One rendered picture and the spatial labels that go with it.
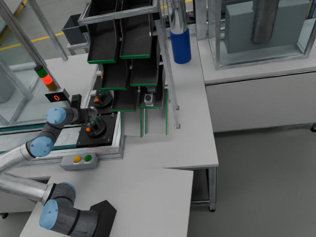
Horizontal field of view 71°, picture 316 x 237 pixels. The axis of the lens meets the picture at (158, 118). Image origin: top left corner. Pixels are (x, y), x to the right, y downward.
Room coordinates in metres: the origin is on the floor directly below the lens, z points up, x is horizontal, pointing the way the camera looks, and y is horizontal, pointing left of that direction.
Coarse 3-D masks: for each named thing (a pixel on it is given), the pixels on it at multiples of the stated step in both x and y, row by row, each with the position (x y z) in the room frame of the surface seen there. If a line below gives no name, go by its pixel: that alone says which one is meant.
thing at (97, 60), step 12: (96, 0) 1.10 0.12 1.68; (108, 0) 1.08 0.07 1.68; (96, 12) 1.10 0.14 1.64; (108, 12) 1.10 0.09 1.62; (96, 24) 1.06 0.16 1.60; (108, 24) 1.04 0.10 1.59; (120, 24) 1.00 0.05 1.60; (96, 36) 1.01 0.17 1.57; (108, 36) 0.98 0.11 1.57; (96, 48) 0.95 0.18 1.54; (108, 48) 0.93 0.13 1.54; (96, 60) 0.90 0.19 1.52; (108, 60) 0.85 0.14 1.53
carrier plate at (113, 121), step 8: (104, 120) 1.07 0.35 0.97; (112, 120) 1.05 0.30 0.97; (112, 128) 0.98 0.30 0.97; (80, 136) 0.99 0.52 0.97; (88, 136) 0.97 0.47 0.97; (112, 136) 0.91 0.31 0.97; (80, 144) 0.92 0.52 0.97; (88, 144) 0.90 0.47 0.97; (96, 144) 0.89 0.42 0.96; (104, 144) 0.88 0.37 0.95
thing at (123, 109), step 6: (114, 90) 0.98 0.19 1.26; (120, 90) 0.99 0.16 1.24; (126, 90) 0.98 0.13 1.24; (132, 90) 0.96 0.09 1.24; (114, 96) 0.96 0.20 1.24; (120, 96) 0.96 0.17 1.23; (126, 96) 0.94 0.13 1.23; (132, 96) 0.93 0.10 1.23; (114, 102) 0.94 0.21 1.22; (120, 102) 0.93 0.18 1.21; (126, 102) 0.91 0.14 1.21; (132, 102) 0.90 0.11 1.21; (114, 108) 0.91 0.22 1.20; (120, 108) 0.90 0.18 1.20; (126, 108) 0.88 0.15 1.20; (132, 108) 0.87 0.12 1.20
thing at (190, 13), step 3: (186, 12) 2.23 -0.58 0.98; (189, 12) 2.24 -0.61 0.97; (192, 12) 2.18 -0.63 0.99; (189, 15) 2.14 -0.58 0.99; (192, 15) 2.12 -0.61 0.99; (207, 15) 2.08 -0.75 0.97; (189, 18) 2.12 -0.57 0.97; (192, 18) 2.09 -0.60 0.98; (195, 18) 2.07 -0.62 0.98; (207, 18) 2.02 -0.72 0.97; (189, 21) 2.06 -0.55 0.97; (192, 21) 2.05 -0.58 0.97; (195, 21) 2.03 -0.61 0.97
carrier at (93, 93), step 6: (108, 90) 1.27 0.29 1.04; (96, 96) 1.29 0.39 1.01; (102, 96) 1.25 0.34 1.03; (108, 96) 1.28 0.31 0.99; (90, 102) 1.29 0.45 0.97; (96, 102) 1.25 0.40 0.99; (102, 102) 1.23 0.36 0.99; (108, 102) 1.21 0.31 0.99; (96, 108) 1.21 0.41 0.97; (102, 108) 1.19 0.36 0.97; (108, 108) 1.17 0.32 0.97; (102, 114) 1.14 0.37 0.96; (108, 114) 1.13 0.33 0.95
